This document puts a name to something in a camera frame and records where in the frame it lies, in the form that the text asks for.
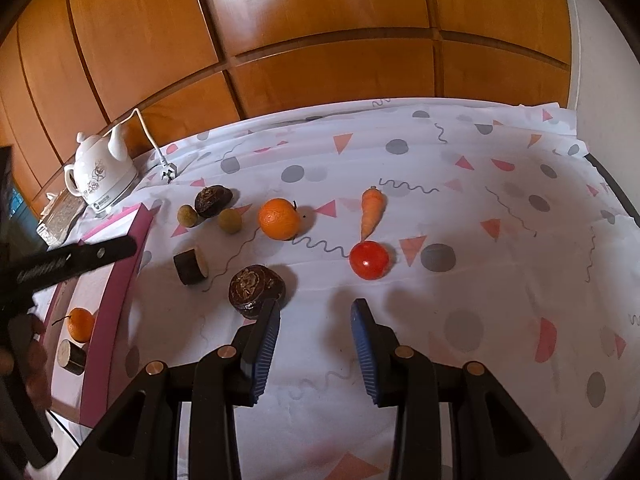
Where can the patterned white tablecloth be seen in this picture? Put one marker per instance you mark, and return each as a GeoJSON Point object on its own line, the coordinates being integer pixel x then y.
{"type": "Point", "coordinates": [500, 285]}

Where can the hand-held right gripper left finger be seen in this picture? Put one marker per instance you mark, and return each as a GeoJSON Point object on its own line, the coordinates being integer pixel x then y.
{"type": "Point", "coordinates": [265, 345]}

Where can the large brown water chestnut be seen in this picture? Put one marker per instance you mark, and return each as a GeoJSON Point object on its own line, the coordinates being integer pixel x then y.
{"type": "Point", "coordinates": [255, 287]}

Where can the wooden wardrobe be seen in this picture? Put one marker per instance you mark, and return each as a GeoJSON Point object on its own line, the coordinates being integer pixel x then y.
{"type": "Point", "coordinates": [310, 10]}

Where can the dark sugarcane piece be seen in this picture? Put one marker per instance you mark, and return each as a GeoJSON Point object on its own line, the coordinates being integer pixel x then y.
{"type": "Point", "coordinates": [189, 266]}
{"type": "Point", "coordinates": [71, 356]}

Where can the large orange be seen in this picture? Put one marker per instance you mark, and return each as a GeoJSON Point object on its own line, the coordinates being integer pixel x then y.
{"type": "Point", "coordinates": [279, 219]}

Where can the small orange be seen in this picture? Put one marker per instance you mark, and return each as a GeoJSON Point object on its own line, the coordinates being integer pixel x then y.
{"type": "Point", "coordinates": [81, 325]}

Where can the dark screen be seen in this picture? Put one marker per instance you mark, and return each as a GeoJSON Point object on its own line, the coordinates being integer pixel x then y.
{"type": "Point", "coordinates": [12, 200]}

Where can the white ceramic electric kettle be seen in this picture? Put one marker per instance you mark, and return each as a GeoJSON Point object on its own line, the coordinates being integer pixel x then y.
{"type": "Point", "coordinates": [102, 170]}

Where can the pink box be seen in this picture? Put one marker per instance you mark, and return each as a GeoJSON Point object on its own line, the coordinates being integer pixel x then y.
{"type": "Point", "coordinates": [107, 330]}

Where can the orange carrot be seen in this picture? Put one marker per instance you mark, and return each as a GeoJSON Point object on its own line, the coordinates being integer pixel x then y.
{"type": "Point", "coordinates": [372, 210]}

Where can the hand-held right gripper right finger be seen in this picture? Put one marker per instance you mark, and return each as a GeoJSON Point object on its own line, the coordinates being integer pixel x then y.
{"type": "Point", "coordinates": [362, 345]}

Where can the small brown water chestnut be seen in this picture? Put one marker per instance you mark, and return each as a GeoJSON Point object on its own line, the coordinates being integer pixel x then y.
{"type": "Point", "coordinates": [212, 201]}

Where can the person's left hand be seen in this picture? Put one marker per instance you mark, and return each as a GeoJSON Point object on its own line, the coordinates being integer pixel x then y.
{"type": "Point", "coordinates": [39, 380]}

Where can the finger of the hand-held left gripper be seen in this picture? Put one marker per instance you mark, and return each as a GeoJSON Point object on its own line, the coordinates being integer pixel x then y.
{"type": "Point", "coordinates": [85, 256]}

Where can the round tan longan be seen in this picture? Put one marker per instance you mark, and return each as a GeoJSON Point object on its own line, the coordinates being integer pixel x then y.
{"type": "Point", "coordinates": [230, 221]}
{"type": "Point", "coordinates": [187, 215]}

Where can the red tomato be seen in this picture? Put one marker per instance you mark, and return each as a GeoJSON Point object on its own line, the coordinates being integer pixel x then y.
{"type": "Point", "coordinates": [369, 260]}

